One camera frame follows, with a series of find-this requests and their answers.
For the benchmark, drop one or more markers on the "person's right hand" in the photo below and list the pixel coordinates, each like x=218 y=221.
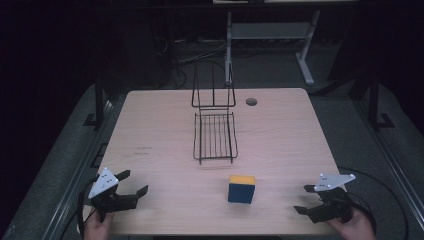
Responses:
x=353 y=228

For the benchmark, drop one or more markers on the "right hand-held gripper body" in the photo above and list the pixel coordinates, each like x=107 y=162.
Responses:
x=330 y=196

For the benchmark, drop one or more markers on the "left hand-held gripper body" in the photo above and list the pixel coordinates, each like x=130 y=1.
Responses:
x=106 y=186

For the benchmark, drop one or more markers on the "black frame post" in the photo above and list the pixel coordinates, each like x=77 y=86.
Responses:
x=99 y=100
x=375 y=100

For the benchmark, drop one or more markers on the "person's left hand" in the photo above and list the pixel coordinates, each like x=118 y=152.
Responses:
x=97 y=228

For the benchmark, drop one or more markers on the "aluminium floor rail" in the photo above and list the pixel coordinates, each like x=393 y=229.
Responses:
x=80 y=166
x=390 y=156

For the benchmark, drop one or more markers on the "blue block with yellow top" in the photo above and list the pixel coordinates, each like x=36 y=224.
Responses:
x=241 y=190

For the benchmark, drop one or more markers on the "grey metal stand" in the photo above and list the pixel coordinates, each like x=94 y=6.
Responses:
x=266 y=31

